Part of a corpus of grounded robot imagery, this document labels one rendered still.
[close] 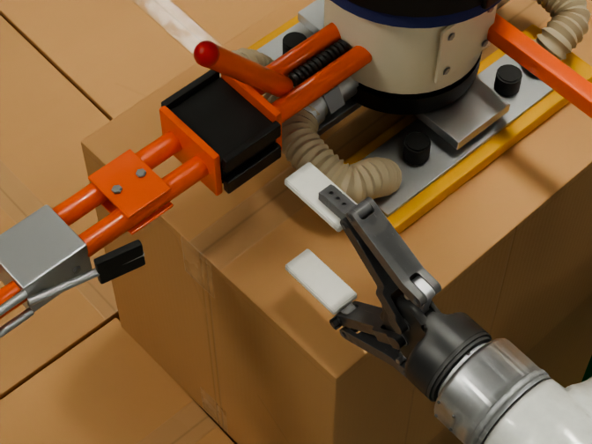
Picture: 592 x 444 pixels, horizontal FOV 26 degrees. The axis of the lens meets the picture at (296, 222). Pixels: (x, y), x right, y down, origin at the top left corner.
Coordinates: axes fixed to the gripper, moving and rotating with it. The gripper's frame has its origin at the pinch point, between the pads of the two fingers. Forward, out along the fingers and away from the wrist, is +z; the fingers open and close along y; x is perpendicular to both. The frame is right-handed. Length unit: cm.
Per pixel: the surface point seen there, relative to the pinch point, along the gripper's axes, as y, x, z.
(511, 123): 11.0, 30.6, 0.7
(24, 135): 53, 5, 67
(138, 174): -1.7, -8.4, 13.5
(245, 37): 12.9, 18.6, 30.8
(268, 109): -2.8, 5.0, 10.7
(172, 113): -2.9, -2.1, 16.4
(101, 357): 53, -9, 29
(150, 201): -1.4, -9.4, 10.6
